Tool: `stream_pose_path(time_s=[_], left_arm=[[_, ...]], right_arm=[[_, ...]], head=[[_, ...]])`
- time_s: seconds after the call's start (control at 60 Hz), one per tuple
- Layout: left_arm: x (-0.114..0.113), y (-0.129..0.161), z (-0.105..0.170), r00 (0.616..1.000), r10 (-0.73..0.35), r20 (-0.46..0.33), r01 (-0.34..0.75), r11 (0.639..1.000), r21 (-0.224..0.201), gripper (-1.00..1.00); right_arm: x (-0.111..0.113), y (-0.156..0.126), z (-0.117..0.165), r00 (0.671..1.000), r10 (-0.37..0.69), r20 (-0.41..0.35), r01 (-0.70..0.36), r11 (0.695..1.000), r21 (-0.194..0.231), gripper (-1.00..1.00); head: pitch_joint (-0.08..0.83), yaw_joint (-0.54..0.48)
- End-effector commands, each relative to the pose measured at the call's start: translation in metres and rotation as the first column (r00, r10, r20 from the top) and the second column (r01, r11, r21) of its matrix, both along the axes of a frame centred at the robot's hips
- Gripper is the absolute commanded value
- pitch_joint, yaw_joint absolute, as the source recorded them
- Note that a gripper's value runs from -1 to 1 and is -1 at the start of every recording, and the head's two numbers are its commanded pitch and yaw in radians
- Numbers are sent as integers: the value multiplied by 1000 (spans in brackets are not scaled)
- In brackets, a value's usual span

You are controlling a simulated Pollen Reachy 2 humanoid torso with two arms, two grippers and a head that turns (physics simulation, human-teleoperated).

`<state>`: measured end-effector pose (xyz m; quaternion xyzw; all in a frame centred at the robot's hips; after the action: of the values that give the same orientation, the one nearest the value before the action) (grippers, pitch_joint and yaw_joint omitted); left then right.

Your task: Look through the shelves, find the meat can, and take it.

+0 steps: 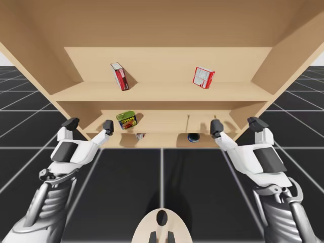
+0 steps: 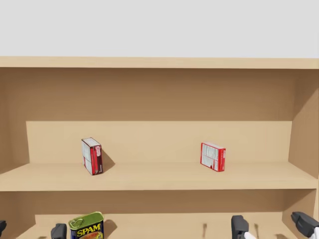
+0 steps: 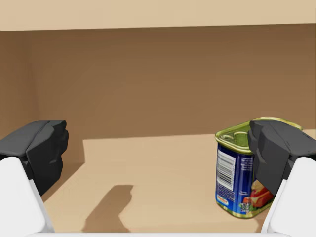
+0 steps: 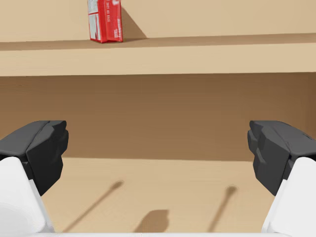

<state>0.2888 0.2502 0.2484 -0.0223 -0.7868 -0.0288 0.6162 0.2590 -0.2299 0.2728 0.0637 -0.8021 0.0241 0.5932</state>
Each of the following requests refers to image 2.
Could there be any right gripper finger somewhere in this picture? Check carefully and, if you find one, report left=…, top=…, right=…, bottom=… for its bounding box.
left=231, top=215, right=258, bottom=239
left=291, top=211, right=319, bottom=239

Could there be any green and blue rectangular can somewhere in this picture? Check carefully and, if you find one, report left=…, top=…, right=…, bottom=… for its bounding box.
left=68, top=211, right=105, bottom=239

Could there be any red and white carton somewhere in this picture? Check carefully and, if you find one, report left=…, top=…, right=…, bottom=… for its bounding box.
left=81, top=137, right=102, bottom=176
left=200, top=142, right=226, bottom=172

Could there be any pale wooden shelf unit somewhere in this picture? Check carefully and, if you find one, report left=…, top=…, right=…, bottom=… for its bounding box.
left=0, top=56, right=319, bottom=239

